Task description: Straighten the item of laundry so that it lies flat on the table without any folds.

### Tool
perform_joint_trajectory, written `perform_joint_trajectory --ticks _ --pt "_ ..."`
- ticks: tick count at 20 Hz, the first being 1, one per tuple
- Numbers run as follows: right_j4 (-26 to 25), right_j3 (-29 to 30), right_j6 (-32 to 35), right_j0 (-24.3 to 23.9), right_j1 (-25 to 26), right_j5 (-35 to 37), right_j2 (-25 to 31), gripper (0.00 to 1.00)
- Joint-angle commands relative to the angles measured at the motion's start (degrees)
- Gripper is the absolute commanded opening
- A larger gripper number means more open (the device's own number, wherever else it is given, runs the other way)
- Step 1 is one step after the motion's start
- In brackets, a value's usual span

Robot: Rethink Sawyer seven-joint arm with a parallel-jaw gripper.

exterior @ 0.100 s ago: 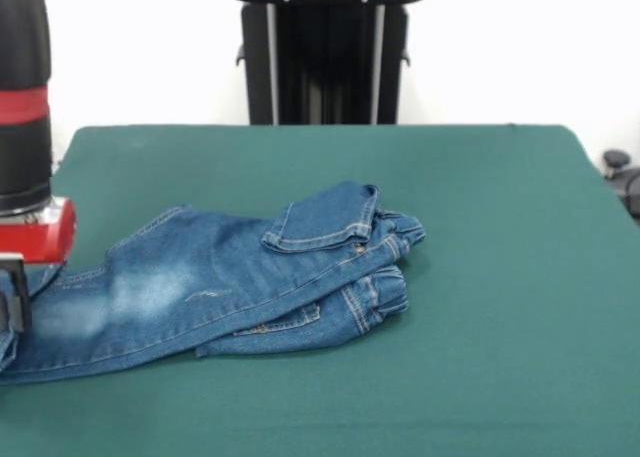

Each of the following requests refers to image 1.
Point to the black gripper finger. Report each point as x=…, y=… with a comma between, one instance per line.
x=20, y=302

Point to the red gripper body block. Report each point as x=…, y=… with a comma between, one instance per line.
x=45, y=237

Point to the blue denim jeans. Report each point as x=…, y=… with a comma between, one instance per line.
x=225, y=277

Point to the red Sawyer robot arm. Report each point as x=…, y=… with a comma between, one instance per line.
x=25, y=77

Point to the dark green table cloth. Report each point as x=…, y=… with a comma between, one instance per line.
x=475, y=327

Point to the grey chair base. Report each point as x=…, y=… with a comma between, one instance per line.
x=620, y=177

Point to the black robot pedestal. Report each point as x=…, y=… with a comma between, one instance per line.
x=325, y=67

